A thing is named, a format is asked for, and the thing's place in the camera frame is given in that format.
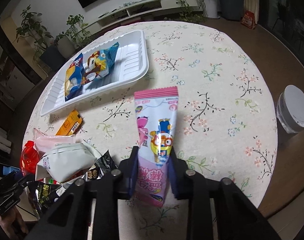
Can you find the red snack bag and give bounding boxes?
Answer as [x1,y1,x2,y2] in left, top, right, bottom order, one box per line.
[19,140,40,176]

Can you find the pink cartoon snack pack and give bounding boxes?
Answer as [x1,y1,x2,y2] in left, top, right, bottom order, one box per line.
[134,86,179,207]

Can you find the blue yellow chip bag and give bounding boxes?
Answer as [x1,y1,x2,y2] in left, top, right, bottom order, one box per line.
[81,42,119,85]

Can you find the blue oreo snack bag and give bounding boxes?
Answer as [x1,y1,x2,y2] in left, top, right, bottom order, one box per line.
[64,53,84,101]

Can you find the person left hand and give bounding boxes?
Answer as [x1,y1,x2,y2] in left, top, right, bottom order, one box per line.
[0,206,29,239]

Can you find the black yellow snack bag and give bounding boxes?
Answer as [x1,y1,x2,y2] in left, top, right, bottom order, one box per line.
[27,181,66,218]

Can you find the pale pink snack pack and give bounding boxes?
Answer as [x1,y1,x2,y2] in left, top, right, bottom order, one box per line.
[33,129,76,157]

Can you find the white green snack pouch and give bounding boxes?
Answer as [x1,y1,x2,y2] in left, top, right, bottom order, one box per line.
[35,143,99,183]

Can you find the orange snack bar wrapper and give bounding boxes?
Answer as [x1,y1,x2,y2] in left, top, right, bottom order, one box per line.
[56,109,83,136]

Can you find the white plastic tray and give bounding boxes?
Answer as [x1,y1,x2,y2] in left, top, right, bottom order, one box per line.
[40,30,149,116]

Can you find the wooden shelf cabinet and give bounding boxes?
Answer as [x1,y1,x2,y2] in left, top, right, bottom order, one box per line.
[0,16,50,110]

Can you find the white cylindrical bin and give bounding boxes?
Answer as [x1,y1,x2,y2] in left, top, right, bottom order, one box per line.
[276,85,304,134]

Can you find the potted plant dark pot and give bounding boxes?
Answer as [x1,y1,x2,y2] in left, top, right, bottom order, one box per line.
[14,4,65,72]

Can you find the potted plant white pot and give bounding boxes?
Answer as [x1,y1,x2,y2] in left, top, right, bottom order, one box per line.
[54,14,93,59]

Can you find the white tv console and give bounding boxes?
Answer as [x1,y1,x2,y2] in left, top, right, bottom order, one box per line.
[74,0,203,34]

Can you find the red paper bag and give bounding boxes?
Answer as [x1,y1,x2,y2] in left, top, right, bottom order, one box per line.
[241,10,256,29]

